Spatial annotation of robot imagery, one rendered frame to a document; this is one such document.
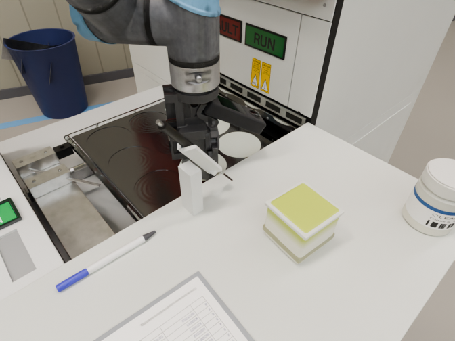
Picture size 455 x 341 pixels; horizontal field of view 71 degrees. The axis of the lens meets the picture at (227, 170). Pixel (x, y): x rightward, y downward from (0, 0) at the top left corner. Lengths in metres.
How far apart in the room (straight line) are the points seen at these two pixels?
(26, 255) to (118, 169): 0.26
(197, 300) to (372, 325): 0.21
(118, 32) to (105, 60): 2.71
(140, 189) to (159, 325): 0.31
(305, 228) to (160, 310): 0.20
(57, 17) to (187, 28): 2.64
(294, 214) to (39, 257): 0.35
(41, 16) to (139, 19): 2.61
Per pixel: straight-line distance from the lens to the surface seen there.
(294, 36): 0.70
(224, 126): 0.81
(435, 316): 1.73
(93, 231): 0.64
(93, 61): 3.18
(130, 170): 0.70
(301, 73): 0.70
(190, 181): 0.45
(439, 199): 0.52
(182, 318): 0.42
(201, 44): 0.46
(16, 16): 3.07
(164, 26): 0.45
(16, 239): 0.57
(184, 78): 0.48
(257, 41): 0.76
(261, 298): 0.43
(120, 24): 0.46
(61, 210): 0.70
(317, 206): 0.44
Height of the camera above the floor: 1.35
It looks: 41 degrees down
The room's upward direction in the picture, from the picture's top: 1 degrees clockwise
